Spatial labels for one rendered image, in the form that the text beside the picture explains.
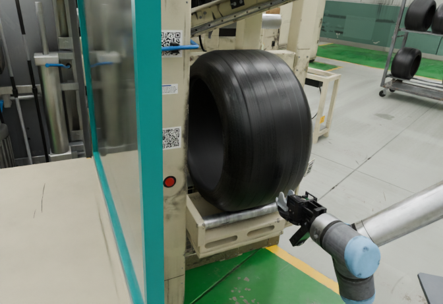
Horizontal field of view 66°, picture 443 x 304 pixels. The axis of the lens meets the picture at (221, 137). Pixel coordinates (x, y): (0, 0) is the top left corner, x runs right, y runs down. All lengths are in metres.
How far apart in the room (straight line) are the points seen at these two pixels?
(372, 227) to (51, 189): 0.83
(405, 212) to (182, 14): 0.81
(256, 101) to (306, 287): 1.57
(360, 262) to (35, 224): 0.69
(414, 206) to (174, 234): 0.78
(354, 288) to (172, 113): 0.69
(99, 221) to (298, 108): 0.67
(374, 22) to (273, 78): 11.74
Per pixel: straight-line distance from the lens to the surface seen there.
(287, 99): 1.05
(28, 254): 0.64
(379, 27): 12.70
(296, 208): 1.03
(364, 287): 0.99
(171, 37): 0.99
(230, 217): 1.25
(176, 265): 1.40
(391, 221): 1.07
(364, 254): 0.90
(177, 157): 1.12
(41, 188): 0.79
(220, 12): 1.48
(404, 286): 2.62
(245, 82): 1.02
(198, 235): 1.17
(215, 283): 2.26
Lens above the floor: 1.67
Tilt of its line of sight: 24 degrees down
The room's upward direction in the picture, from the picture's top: 4 degrees clockwise
